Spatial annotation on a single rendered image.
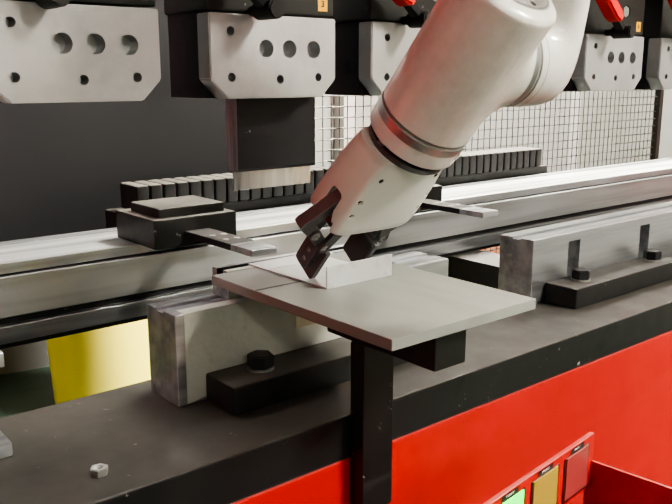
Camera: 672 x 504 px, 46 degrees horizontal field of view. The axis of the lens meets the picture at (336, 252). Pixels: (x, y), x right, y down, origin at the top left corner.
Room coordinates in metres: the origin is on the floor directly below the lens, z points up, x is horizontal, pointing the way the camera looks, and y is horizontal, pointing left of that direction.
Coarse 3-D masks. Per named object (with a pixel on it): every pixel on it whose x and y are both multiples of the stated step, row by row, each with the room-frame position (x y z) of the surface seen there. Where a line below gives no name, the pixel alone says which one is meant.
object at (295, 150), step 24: (240, 120) 0.82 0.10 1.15; (264, 120) 0.83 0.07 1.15; (288, 120) 0.85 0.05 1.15; (312, 120) 0.87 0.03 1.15; (240, 144) 0.82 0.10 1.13; (264, 144) 0.83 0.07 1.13; (288, 144) 0.85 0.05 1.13; (312, 144) 0.87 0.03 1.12; (240, 168) 0.81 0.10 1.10; (264, 168) 0.84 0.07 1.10; (288, 168) 0.86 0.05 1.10
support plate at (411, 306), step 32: (224, 288) 0.76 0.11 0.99; (256, 288) 0.73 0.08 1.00; (288, 288) 0.73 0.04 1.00; (320, 288) 0.73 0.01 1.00; (352, 288) 0.73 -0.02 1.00; (384, 288) 0.73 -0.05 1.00; (416, 288) 0.73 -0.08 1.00; (448, 288) 0.73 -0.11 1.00; (480, 288) 0.73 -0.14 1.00; (320, 320) 0.65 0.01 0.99; (352, 320) 0.63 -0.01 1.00; (384, 320) 0.63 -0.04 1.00; (416, 320) 0.63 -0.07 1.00; (448, 320) 0.63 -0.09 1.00; (480, 320) 0.65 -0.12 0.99
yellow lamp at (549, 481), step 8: (552, 472) 0.69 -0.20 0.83; (536, 480) 0.67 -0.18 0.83; (544, 480) 0.68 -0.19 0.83; (552, 480) 0.69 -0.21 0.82; (536, 488) 0.67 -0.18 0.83; (544, 488) 0.68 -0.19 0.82; (552, 488) 0.69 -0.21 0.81; (536, 496) 0.67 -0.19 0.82; (544, 496) 0.68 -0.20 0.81; (552, 496) 0.69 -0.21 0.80
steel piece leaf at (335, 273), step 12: (324, 264) 0.82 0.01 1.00; (336, 264) 0.82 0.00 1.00; (348, 264) 0.74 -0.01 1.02; (360, 264) 0.75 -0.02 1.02; (372, 264) 0.76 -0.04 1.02; (384, 264) 0.77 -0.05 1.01; (288, 276) 0.77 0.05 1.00; (300, 276) 0.77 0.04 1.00; (324, 276) 0.77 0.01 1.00; (336, 276) 0.73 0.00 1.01; (348, 276) 0.74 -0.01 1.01; (360, 276) 0.75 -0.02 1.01; (372, 276) 0.76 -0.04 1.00; (384, 276) 0.77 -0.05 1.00; (324, 288) 0.73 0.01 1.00
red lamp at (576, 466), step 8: (584, 448) 0.74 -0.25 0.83; (576, 456) 0.73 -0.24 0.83; (584, 456) 0.74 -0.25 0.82; (568, 464) 0.71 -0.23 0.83; (576, 464) 0.73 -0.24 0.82; (584, 464) 0.74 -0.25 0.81; (568, 472) 0.72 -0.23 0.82; (576, 472) 0.73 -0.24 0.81; (584, 472) 0.74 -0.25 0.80; (568, 480) 0.72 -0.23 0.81; (576, 480) 0.73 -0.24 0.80; (584, 480) 0.74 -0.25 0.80; (568, 488) 0.72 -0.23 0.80; (576, 488) 0.73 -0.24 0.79; (568, 496) 0.72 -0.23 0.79
